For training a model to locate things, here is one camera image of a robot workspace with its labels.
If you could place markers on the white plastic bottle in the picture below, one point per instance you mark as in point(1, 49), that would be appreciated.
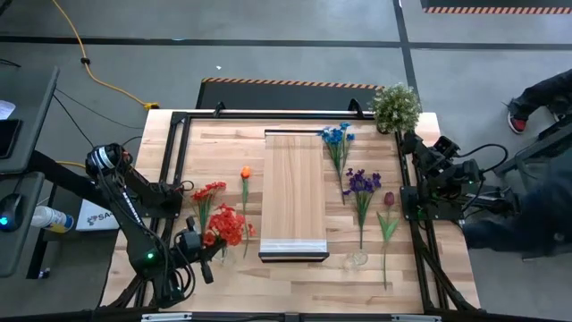
point(49, 217)

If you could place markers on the purple flower bunch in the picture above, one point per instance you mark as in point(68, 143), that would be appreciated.
point(363, 182)

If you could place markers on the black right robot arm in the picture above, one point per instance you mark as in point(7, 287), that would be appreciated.
point(447, 197)

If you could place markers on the wooden board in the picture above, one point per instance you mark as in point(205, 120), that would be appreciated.
point(292, 192)

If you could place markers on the red black sneaker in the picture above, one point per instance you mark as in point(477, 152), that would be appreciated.
point(517, 124)

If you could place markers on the grey desk top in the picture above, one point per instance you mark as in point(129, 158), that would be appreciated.
point(31, 134)

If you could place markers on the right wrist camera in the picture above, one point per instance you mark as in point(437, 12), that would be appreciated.
point(447, 146)

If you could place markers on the orange tulip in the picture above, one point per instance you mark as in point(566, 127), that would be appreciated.
point(246, 172)

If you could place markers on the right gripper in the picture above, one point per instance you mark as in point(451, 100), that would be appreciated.
point(451, 170)

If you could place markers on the potted green plant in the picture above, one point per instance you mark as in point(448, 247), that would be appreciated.
point(395, 109)

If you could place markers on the black slanted support beam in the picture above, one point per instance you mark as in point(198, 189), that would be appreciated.
point(62, 176)

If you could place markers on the blue flower bunch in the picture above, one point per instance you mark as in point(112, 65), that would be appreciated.
point(335, 136)

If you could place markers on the black desk leg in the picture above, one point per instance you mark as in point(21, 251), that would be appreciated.
point(43, 232)

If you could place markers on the black mat striped edge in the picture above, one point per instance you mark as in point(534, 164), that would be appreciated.
point(491, 4)
point(286, 96)

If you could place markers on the black computer mouse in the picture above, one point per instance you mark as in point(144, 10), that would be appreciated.
point(13, 208)

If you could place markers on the grey desk shelf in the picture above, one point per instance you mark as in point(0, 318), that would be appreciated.
point(22, 250)

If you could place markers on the black tablet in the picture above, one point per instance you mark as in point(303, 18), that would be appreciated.
point(9, 138)

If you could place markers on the white paper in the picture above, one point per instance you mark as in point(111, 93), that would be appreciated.
point(5, 110)

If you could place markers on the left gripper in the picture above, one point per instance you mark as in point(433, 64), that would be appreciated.
point(190, 248)

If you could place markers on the clear glass vase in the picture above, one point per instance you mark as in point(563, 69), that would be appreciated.
point(225, 258)
point(356, 259)

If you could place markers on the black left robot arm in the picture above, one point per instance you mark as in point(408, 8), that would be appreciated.
point(134, 210)

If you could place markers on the black table frame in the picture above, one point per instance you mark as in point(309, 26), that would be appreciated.
point(290, 116)

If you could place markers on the white printed box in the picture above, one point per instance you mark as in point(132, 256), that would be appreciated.
point(96, 221)

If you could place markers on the grey metal desk frame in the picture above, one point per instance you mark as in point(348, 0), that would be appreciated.
point(536, 149)

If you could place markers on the red poppy flower bunch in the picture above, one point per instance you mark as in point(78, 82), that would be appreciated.
point(210, 190)
point(228, 226)

